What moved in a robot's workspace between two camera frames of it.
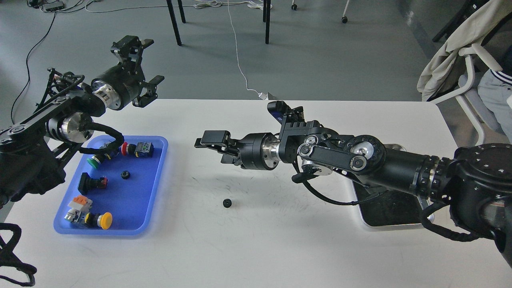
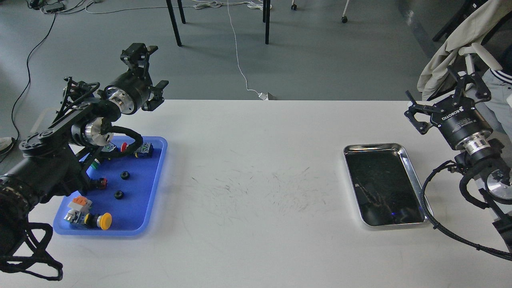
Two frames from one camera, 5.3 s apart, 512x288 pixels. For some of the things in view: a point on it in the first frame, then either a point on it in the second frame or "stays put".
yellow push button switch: [104, 221] stays put
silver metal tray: [391, 209] stays put
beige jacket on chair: [472, 33] stays put
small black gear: [125, 175] stays put
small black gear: [227, 203] → [119, 195]
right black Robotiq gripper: [257, 151] → [457, 121]
